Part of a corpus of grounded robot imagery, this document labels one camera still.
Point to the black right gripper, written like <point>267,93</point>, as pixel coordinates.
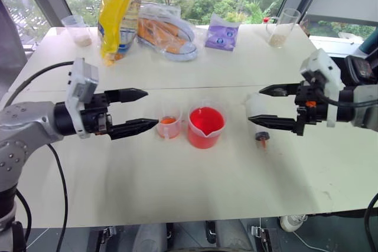
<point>310,113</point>

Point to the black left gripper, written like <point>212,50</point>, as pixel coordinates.
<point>94,113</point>

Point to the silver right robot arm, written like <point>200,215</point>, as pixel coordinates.
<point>366,116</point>

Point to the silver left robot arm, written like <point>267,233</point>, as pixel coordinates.
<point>26,119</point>

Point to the small beaker orange liquid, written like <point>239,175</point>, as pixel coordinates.
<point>169,129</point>

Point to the large beaker red liquid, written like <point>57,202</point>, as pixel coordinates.
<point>205,134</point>

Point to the plastic cup with rice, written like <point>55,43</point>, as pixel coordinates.
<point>79,35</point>

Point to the glass mug with rice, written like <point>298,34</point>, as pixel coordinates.
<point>279,38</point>

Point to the orange sneakers in plastic bag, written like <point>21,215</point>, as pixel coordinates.
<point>168,35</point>

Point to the small red cap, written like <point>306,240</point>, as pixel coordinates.
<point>266,20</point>

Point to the black electronic device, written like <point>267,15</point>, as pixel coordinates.
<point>360,70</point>

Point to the yellow snack bag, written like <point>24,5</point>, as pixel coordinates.
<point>113,22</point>

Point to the purple tissue packet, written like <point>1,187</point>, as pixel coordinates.
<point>221,33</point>

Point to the teal object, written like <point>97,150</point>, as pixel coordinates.
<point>370,44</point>

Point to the white shoe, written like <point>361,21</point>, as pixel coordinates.
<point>291,223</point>

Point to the metal latch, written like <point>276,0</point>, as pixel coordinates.
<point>259,232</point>
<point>108,231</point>

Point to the dark grey rounded shape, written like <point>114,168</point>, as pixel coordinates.
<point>150,238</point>

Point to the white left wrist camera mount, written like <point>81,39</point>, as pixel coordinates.
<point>82,81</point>

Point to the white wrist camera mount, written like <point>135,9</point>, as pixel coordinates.
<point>82,81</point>
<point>325,69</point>

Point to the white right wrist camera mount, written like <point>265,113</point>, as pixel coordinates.
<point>325,69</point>

